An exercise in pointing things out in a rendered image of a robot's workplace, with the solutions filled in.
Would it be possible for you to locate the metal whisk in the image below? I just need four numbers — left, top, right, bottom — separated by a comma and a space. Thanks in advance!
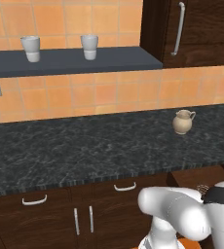
196, 184, 211, 196

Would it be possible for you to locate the dark wood wall cupboard door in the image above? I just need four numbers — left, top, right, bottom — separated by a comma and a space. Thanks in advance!
162, 0, 224, 69

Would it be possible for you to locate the beige ceramic jug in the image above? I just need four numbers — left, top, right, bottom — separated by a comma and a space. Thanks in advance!
171, 109, 197, 135

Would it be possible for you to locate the silver drawer handle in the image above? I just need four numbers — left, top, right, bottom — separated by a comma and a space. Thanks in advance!
21, 194, 49, 206
113, 181, 137, 193

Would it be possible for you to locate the silver wall cupboard handle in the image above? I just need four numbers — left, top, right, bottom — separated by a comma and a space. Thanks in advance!
170, 1, 186, 57

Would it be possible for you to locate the open dark wood drawer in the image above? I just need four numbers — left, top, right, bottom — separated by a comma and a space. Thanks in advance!
167, 162, 224, 193

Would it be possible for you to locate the silver cupboard door handle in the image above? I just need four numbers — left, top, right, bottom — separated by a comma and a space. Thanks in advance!
73, 207, 81, 236
89, 205, 95, 234

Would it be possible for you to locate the dark wood drawer front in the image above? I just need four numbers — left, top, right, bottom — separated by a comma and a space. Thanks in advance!
93, 173, 180, 206
0, 187, 73, 215

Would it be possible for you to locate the white cup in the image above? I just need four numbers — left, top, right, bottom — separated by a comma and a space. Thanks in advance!
19, 35, 42, 63
80, 34, 99, 61

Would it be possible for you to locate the dark grey wall shelf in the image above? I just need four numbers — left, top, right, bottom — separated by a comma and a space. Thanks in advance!
0, 46, 164, 80

